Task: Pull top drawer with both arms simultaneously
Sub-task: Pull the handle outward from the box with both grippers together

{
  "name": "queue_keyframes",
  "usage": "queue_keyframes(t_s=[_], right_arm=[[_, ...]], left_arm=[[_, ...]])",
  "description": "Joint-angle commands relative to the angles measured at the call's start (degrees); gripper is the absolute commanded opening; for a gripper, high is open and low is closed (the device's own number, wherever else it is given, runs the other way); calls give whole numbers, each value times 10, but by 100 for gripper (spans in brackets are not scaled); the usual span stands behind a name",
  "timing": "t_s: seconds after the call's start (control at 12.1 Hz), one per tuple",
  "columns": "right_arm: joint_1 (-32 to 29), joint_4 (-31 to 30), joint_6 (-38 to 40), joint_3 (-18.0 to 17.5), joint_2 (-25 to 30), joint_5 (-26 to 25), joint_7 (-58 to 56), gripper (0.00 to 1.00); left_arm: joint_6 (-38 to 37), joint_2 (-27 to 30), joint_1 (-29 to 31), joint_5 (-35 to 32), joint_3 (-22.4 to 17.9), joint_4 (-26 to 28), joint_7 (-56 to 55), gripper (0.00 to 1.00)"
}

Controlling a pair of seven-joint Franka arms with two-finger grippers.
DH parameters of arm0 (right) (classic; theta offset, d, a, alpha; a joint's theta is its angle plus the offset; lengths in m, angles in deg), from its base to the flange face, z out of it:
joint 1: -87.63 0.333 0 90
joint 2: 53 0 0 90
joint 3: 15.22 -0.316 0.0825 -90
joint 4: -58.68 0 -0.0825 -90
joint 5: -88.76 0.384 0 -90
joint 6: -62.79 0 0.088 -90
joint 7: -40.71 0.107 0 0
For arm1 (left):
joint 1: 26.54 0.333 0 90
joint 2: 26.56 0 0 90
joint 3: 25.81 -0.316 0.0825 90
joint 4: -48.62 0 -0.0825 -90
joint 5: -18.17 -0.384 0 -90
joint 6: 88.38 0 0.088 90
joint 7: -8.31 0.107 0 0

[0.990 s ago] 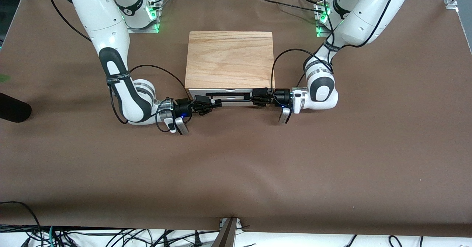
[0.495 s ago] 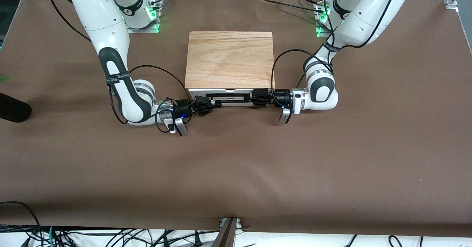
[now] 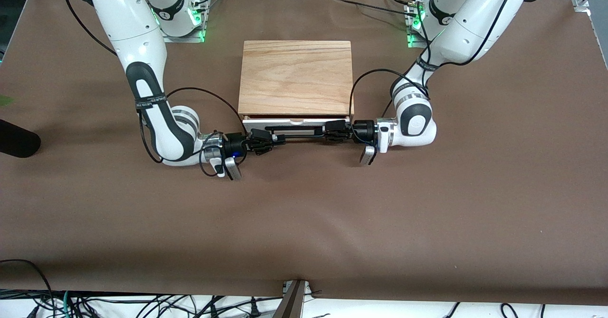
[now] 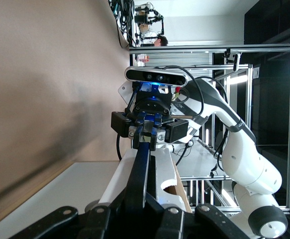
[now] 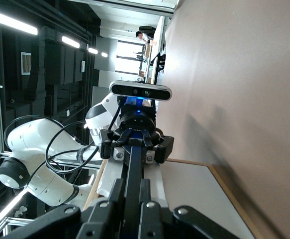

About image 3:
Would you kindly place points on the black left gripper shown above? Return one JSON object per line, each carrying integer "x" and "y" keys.
{"x": 363, "y": 132}

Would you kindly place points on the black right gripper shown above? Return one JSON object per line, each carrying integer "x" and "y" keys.
{"x": 234, "y": 145}

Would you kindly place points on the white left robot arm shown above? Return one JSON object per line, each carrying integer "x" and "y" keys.
{"x": 475, "y": 28}

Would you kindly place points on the wooden drawer cabinet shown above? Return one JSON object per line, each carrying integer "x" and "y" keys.
{"x": 297, "y": 76}

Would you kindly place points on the brown table cover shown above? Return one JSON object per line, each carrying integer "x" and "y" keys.
{"x": 304, "y": 213}

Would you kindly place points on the black cylinder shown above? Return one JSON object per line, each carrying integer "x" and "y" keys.
{"x": 19, "y": 140}

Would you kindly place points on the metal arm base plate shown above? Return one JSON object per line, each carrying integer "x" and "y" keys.
{"x": 194, "y": 39}
{"x": 412, "y": 44}

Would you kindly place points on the white metal bracket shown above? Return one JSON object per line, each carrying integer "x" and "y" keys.
{"x": 308, "y": 288}

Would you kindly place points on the grey camera mount pole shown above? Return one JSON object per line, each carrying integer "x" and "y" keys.
{"x": 289, "y": 303}

